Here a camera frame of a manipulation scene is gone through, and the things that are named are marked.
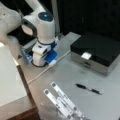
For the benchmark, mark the black ballpoint pen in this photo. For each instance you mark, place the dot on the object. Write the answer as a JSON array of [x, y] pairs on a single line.
[[89, 89]]

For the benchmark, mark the black grey storage box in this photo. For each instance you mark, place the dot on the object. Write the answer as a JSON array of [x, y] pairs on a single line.
[[105, 52]]

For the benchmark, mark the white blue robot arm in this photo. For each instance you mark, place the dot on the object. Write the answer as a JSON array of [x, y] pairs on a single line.
[[39, 24]]

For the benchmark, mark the white tag on box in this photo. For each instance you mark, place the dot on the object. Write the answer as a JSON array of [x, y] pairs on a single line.
[[86, 55]]

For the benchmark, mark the wooden shelf unit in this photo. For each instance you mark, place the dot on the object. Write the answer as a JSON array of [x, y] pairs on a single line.
[[16, 102]]

